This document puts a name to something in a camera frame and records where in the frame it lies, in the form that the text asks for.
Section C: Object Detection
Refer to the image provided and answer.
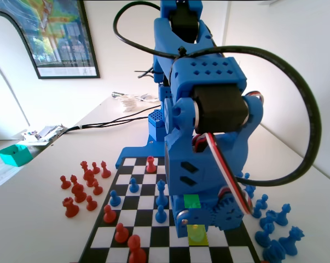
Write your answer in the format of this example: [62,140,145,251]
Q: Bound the black framed poster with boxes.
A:
[0,0,101,80]

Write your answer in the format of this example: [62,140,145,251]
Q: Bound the blue bishop centre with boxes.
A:
[155,179,170,208]

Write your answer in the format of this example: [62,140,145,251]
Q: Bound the red piece bottom edge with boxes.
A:
[127,235,148,263]

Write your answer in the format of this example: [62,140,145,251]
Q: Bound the white arched panel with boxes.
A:
[0,10,36,142]

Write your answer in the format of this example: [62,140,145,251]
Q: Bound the blue chess queen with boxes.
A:
[278,226,305,257]

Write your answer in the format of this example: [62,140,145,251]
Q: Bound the teal plastic box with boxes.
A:
[0,144,34,168]

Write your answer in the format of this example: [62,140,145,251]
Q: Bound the black white chessboard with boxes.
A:
[77,156,261,263]

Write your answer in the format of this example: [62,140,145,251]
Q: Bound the red chess knight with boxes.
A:
[71,182,87,203]
[83,169,99,188]

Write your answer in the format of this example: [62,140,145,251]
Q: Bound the blue chess rook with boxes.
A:
[190,224,206,244]
[259,209,277,228]

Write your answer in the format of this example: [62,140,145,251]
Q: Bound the thick black camera cable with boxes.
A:
[112,2,322,187]

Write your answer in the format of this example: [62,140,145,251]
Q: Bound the pile of papers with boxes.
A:
[21,123,70,147]

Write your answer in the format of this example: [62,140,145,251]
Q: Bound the red chess rook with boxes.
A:
[146,155,157,174]
[62,196,80,219]

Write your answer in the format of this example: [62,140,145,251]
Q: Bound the thin black cable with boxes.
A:
[62,106,160,135]
[62,115,150,135]

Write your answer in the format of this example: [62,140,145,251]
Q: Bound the blue base plate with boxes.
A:
[115,134,167,170]

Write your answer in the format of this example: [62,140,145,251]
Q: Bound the red white black servo wire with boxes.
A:
[192,90,264,217]

